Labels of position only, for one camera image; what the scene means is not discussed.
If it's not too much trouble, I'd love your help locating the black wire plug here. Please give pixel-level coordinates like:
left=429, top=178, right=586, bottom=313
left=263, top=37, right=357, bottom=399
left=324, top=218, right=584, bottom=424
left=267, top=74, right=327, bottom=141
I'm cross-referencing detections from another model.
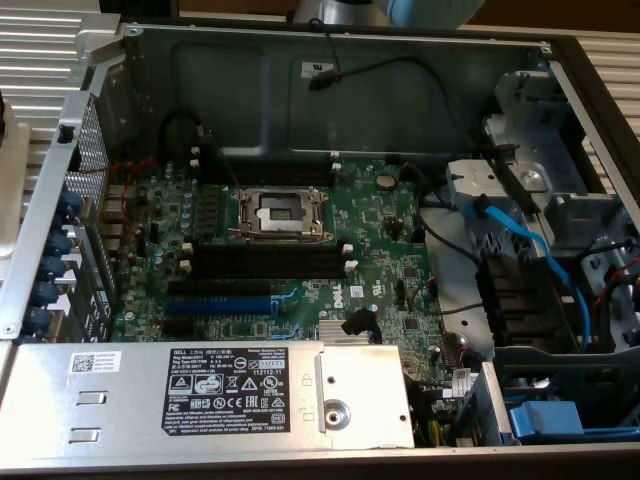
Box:
left=340, top=308, right=377, bottom=337

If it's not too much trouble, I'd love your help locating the silver disk bracket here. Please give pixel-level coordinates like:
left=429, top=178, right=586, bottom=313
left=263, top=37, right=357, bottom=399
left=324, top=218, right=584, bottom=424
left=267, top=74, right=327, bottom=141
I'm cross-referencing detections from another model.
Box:
left=446, top=158, right=554, bottom=211

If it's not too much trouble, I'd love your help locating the white QR code sticker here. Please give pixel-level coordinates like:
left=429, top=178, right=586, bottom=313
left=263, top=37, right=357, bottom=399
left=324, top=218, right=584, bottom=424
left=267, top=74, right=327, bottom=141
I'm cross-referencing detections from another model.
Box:
left=69, top=351, right=123, bottom=374

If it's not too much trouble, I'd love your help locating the silver power supply unit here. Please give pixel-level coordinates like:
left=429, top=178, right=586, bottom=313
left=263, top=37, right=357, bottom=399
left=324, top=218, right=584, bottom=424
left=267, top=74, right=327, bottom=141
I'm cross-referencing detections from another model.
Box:
left=0, top=340, right=416, bottom=451

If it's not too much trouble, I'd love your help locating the black looped wire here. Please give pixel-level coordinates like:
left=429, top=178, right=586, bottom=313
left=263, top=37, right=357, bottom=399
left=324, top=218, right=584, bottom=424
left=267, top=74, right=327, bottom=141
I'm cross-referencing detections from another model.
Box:
left=157, top=109, right=204, bottom=161

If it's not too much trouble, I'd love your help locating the white case sticker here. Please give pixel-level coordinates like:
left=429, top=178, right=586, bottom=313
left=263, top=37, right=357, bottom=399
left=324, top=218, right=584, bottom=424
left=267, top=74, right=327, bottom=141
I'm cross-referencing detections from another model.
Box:
left=299, top=58, right=335, bottom=80

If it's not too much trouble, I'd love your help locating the blue plastic slot clip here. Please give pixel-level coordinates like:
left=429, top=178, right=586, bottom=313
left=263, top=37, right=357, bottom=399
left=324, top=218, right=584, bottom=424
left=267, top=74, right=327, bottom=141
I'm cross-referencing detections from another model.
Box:
left=48, top=232, right=74, bottom=257
left=39, top=255, right=67, bottom=281
left=33, top=280, right=60, bottom=307
left=24, top=305, right=54, bottom=335
left=57, top=191, right=84, bottom=221

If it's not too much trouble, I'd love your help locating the silver CPU socket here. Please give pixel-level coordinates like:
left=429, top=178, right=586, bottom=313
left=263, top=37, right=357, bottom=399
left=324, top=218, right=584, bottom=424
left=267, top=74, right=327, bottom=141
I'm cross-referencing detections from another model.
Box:
left=227, top=185, right=337, bottom=247

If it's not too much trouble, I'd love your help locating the grey metal disk bay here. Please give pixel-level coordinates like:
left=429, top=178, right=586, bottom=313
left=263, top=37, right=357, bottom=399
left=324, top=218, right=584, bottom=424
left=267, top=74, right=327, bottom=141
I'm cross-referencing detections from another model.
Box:
left=482, top=69, right=640, bottom=351

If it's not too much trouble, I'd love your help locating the grey metal PC case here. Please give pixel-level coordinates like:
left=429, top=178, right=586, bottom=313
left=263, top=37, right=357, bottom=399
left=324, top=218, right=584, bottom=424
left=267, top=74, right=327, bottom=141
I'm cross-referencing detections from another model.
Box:
left=0, top=19, right=640, bottom=474

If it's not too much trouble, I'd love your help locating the green Dell motherboard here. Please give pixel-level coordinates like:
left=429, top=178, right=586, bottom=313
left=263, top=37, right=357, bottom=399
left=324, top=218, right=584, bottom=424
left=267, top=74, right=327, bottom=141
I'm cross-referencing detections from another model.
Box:
left=102, top=157, right=451, bottom=351

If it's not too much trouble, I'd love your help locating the yellow green wire bundle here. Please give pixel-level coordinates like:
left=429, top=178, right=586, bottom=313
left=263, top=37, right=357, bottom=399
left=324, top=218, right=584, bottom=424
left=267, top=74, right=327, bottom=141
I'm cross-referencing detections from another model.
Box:
left=414, top=417, right=451, bottom=449

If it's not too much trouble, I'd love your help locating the long black expansion slot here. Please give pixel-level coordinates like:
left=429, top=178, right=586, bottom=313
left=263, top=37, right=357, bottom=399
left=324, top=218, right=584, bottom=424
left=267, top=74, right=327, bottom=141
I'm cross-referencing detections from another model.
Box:
left=167, top=278, right=274, bottom=299

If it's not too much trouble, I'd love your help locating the black power supply label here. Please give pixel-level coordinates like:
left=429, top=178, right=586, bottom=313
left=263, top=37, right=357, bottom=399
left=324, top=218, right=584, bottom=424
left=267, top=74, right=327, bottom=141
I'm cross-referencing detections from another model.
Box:
left=160, top=346, right=291, bottom=435

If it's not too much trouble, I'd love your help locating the thin red wire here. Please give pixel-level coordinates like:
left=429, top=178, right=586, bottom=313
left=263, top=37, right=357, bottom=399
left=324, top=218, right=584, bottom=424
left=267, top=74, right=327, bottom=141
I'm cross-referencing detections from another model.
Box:
left=79, top=153, right=157, bottom=239

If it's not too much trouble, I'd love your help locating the blue plastic latch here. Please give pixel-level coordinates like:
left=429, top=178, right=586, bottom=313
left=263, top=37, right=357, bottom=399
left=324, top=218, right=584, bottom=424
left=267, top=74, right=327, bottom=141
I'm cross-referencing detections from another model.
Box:
left=507, top=399, right=586, bottom=444

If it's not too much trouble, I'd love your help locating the silver chipset heatsink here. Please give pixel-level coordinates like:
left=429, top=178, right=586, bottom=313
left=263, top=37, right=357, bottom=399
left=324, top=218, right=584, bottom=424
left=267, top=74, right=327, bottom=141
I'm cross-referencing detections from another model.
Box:
left=317, top=319, right=384, bottom=346

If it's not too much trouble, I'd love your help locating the blue SATA wire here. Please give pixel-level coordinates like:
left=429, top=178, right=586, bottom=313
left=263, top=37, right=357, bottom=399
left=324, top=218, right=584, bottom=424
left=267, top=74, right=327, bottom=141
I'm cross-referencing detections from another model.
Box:
left=462, top=198, right=594, bottom=351

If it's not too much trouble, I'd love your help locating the short black expansion slot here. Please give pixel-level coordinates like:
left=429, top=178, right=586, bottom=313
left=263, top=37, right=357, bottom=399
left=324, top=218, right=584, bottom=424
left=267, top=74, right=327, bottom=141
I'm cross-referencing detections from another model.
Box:
left=160, top=317, right=197, bottom=337

